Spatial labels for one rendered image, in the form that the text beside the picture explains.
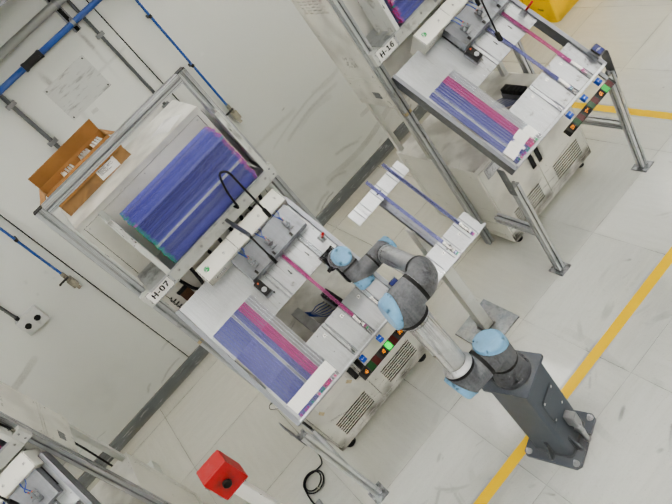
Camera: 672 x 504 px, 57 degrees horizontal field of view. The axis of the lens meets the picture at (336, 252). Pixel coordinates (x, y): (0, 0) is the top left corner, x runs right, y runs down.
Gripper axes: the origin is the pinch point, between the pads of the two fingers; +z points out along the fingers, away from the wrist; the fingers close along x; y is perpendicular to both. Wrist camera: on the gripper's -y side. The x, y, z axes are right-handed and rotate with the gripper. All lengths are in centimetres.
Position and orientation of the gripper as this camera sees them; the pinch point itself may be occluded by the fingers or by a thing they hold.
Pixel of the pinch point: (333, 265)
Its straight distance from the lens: 266.1
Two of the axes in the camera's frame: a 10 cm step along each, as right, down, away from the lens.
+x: -6.6, 7.4, -1.6
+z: -1.5, 0.8, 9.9
